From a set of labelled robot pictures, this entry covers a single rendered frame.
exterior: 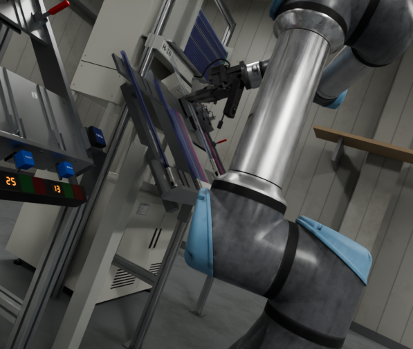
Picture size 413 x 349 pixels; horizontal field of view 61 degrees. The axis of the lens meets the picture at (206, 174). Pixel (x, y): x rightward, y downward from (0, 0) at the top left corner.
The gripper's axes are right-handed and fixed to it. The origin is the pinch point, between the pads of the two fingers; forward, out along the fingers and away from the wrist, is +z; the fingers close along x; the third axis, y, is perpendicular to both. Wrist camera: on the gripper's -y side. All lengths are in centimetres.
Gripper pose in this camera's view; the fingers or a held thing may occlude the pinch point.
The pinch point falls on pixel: (189, 100)
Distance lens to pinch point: 117.0
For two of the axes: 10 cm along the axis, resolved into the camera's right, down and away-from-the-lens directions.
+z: -9.3, 2.0, 3.1
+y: -1.3, -9.7, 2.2
